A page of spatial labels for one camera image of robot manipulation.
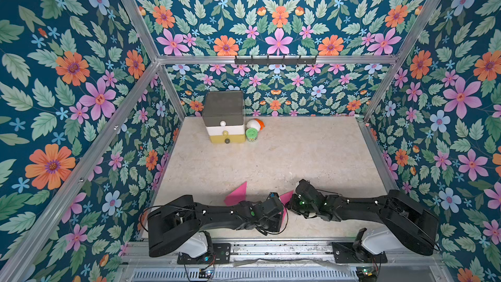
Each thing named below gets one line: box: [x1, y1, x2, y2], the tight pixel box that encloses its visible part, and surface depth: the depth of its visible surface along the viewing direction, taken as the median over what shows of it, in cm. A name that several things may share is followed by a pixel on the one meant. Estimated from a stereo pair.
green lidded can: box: [245, 127, 259, 143], surface depth 109 cm
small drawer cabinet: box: [202, 90, 246, 144], surface depth 106 cm
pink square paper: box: [223, 180, 248, 207], surface depth 92 cm
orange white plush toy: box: [246, 118, 265, 132], surface depth 113 cm
